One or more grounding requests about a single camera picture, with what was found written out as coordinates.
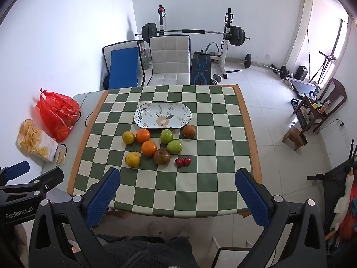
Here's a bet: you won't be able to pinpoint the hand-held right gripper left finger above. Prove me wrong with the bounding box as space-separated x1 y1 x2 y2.
29 167 121 268

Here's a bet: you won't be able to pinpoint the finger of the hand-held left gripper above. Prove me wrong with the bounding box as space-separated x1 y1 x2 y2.
0 167 64 199
0 161 30 183

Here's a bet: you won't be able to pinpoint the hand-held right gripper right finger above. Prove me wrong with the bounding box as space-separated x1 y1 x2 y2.
235 168 327 268

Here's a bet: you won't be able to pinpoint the yellow pear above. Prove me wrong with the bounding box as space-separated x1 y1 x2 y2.
125 151 141 168

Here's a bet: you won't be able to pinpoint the yellow round citrus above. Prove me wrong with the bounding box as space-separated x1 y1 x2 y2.
122 131 136 145

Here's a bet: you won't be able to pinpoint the orange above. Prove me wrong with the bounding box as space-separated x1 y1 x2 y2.
141 141 157 157
136 129 151 143

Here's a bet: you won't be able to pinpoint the dark red green apple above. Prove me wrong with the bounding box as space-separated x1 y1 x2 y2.
153 149 171 165

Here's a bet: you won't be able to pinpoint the oval floral ceramic plate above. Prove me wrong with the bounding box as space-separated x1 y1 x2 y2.
134 102 192 130

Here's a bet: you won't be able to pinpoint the small white paper bag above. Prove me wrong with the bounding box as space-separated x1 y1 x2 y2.
54 144 68 165

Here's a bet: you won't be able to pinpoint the clear bag of chips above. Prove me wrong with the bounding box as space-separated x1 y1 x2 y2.
17 119 59 162

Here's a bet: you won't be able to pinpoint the grey slipper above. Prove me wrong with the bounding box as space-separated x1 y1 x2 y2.
147 221 166 238

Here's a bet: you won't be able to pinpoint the green white checkered tablecloth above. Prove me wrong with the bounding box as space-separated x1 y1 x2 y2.
67 84 263 220

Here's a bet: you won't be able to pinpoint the red plastic bag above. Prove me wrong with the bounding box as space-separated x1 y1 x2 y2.
36 88 81 142

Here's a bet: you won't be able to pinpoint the person's dark trousers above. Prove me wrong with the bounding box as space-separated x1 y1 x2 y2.
103 236 196 268

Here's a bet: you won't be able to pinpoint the small wooden stool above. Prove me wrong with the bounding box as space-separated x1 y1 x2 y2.
282 125 308 151

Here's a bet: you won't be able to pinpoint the blue mat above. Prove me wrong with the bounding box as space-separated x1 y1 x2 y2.
108 47 139 89

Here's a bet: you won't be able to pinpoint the small barbell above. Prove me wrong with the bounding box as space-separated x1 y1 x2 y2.
244 54 289 80

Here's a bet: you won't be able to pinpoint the black blue weight bench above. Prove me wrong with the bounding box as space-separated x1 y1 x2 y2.
190 51 211 86

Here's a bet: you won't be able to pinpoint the grey folded mattress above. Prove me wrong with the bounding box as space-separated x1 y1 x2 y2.
102 40 145 90

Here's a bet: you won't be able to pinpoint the white padded chair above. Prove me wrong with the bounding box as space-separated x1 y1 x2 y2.
145 35 191 86

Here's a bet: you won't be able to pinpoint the white barbell rack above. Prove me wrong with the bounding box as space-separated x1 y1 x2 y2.
158 5 235 79

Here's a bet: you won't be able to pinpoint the black tripod stand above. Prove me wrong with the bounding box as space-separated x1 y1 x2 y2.
306 29 339 85

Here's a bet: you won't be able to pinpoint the barbell with black plates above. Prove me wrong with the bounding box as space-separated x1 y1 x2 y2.
141 23 250 46

